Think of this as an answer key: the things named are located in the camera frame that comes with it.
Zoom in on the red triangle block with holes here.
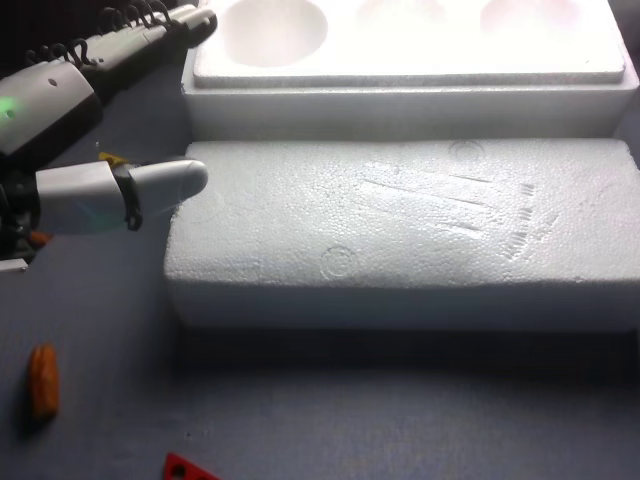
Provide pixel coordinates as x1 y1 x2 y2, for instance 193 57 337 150
163 452 221 480

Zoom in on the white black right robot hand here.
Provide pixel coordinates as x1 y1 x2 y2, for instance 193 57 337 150
0 0 219 274

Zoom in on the white styrofoam block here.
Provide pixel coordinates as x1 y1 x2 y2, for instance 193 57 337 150
163 138 640 334

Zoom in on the moulded styrofoam tray with hollows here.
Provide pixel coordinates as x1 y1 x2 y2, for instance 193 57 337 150
180 0 640 144

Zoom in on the long orange toy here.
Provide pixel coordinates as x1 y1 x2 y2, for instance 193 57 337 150
25 342 61 419

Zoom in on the grey table cloth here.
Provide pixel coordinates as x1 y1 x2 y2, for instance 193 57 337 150
0 44 640 480

